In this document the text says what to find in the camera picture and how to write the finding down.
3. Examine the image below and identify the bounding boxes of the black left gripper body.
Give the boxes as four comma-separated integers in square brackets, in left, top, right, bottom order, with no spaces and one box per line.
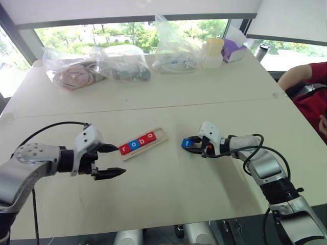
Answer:
[77,143,101,181]

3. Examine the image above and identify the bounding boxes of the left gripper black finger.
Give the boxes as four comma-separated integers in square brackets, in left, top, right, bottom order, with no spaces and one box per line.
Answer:
[98,143,120,154]
[92,167,127,181]

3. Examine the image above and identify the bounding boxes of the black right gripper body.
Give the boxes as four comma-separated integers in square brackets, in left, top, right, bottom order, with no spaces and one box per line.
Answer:
[200,137,216,159]

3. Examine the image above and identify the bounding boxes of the wooden letter tray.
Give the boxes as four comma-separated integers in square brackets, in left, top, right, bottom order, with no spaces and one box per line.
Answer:
[118,126,170,162]

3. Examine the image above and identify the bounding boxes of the silver rounded robot leg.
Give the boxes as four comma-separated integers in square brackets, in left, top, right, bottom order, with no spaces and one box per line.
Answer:
[113,229,144,245]
[182,221,218,245]

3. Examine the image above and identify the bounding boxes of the person's bare hand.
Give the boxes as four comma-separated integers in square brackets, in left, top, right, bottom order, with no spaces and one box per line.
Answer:
[319,114,327,140]

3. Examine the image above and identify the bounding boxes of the clear plastic container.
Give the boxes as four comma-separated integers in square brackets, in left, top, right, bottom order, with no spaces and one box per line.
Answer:
[201,45,223,69]

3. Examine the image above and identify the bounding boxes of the plastic bag with pink cloth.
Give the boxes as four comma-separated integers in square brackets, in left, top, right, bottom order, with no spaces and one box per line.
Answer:
[41,46,108,92]

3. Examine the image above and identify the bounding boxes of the plastic bag with grey items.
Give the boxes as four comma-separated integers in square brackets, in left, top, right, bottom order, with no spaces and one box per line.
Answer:
[89,45,152,83]

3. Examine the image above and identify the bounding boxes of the purple tissue box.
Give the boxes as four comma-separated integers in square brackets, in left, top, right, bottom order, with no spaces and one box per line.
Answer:
[221,38,248,63]

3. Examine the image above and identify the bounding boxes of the yellow plastic cup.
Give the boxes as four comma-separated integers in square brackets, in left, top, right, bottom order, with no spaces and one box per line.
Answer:
[205,38,225,58]

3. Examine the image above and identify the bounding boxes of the silver tumbler with black lid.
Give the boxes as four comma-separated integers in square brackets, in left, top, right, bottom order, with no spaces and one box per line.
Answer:
[255,43,270,62]

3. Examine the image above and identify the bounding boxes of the black chair with silver armrest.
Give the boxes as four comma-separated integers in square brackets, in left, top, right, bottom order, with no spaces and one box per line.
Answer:
[284,81,327,100]

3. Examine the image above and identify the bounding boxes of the white tissue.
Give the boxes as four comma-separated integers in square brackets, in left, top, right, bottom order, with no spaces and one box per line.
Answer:
[227,25,247,48]

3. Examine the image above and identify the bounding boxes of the person in red shirt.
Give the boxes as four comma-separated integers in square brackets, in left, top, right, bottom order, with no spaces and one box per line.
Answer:
[293,61,327,144]

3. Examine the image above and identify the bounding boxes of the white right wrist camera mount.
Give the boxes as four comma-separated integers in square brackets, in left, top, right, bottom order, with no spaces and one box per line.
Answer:
[196,120,226,157]

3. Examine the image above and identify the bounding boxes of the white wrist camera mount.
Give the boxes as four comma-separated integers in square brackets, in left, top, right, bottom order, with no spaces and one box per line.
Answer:
[196,120,226,157]
[69,123,104,177]

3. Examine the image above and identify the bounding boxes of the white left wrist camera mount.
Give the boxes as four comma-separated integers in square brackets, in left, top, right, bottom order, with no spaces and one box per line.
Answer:
[69,123,104,177]

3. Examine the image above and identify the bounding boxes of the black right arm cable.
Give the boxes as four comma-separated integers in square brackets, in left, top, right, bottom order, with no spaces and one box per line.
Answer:
[204,133,305,245]

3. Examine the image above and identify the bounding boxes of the black metal bracket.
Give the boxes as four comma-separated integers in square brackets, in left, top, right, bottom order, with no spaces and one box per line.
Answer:
[222,217,246,245]

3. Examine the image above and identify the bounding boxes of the clear bag with white cables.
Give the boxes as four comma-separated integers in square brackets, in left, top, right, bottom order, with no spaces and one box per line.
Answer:
[151,13,205,75]

